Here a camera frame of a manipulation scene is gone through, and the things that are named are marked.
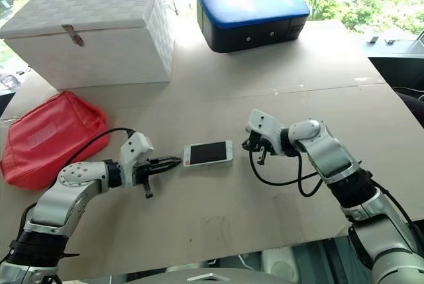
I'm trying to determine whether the white smartphone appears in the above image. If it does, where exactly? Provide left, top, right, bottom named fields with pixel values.
left=183, top=140, right=234, bottom=167

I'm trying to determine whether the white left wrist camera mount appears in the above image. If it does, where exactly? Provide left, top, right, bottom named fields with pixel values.
left=119, top=132, right=155, bottom=188

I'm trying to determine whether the black side table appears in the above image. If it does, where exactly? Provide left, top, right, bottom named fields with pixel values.
left=367, top=55, right=424, bottom=90

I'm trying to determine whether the black bag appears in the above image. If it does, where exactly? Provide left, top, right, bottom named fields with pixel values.
left=394, top=87, right=424, bottom=126

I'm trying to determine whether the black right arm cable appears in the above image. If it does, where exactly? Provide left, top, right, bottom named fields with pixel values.
left=250, top=150, right=420, bottom=232

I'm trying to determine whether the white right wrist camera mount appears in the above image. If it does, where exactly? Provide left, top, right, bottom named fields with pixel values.
left=244, top=109, right=283, bottom=154

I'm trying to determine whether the grey robot torso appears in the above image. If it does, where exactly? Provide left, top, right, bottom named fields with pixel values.
left=125, top=265, right=286, bottom=284

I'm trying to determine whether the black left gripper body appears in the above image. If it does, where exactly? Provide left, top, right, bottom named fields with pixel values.
left=133, top=157, right=157, bottom=200

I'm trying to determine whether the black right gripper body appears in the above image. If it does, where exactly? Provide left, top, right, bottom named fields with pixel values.
left=246, top=130, right=278, bottom=166

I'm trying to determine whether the brown cardboard sheet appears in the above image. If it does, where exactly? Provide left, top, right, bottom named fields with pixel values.
left=0, top=19, right=424, bottom=280

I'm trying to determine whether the blue and black padded case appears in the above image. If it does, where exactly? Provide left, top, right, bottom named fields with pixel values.
left=196, top=0, right=311, bottom=54

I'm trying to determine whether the clear plastic phone case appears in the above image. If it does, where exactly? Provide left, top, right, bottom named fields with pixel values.
left=182, top=139, right=235, bottom=168

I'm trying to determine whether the grey rounded housing under table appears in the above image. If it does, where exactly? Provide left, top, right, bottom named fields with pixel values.
left=261, top=249, right=297, bottom=280

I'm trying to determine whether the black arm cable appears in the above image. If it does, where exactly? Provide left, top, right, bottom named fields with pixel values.
left=250, top=150, right=420, bottom=232
left=18, top=127, right=136, bottom=232

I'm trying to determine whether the white woven storage box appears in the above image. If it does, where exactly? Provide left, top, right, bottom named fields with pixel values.
left=0, top=0, right=176, bottom=91

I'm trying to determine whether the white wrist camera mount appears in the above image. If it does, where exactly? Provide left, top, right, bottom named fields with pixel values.
left=244, top=109, right=283, bottom=154
left=119, top=132, right=155, bottom=188

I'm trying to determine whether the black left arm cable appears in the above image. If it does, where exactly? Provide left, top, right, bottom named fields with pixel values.
left=18, top=127, right=136, bottom=232

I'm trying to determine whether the red fabric pouch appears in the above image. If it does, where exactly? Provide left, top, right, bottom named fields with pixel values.
left=0, top=90, right=109, bottom=191

